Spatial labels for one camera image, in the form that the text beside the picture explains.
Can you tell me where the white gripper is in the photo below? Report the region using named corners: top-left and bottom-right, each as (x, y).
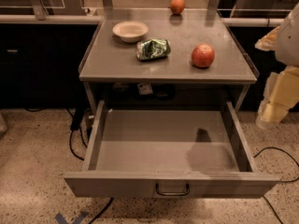
top-left (255, 3), bottom-right (299, 129)

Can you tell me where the red apple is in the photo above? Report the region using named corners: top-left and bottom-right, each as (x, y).
top-left (192, 44), bottom-right (215, 68)

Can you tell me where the grey open drawer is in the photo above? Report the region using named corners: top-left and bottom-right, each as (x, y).
top-left (64, 103), bottom-right (278, 198)

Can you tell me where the orange fruit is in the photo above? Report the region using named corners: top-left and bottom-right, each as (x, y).
top-left (170, 0), bottom-right (185, 15)

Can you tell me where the crushed green can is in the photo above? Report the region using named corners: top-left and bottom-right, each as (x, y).
top-left (135, 38), bottom-right (171, 61)

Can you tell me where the white bowl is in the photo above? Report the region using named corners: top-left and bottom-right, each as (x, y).
top-left (112, 21), bottom-right (149, 43)

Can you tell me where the grey cabinet table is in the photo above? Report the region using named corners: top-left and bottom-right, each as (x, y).
top-left (79, 8), bottom-right (257, 105)

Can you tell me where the dark background counter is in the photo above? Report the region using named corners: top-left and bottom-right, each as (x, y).
top-left (0, 23), bottom-right (97, 108)

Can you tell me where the black floor cable right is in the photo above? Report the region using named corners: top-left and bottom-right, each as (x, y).
top-left (252, 146), bottom-right (299, 224)

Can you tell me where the black floor cable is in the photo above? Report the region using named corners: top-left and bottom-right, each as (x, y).
top-left (252, 146), bottom-right (299, 224)
top-left (66, 107), bottom-right (90, 161)

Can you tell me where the black drawer handle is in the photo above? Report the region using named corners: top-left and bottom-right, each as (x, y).
top-left (155, 184), bottom-right (190, 197)

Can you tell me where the black floor cable left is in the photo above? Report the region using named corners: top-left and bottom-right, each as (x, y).
top-left (66, 107), bottom-right (90, 161)

